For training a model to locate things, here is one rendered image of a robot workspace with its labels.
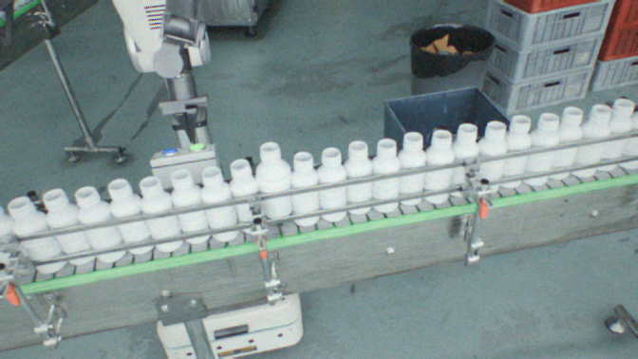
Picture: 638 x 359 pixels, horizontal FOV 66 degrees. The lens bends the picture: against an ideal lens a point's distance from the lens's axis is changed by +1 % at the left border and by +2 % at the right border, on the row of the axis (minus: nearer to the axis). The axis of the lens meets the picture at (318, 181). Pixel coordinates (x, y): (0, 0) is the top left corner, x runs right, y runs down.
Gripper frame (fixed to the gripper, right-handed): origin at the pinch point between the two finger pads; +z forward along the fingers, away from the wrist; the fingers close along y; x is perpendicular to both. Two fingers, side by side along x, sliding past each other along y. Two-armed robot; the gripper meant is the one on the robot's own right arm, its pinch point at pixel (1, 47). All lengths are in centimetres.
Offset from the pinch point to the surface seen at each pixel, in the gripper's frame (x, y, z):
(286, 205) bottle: 46, 18, 33
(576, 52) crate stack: 250, -162, 102
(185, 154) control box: 26.5, 1.1, 27.5
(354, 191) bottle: 61, 17, 32
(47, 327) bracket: -3, 26, 46
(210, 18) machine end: 23, -357, 121
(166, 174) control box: 21.8, 3.1, 30.6
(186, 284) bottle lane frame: 23, 21, 47
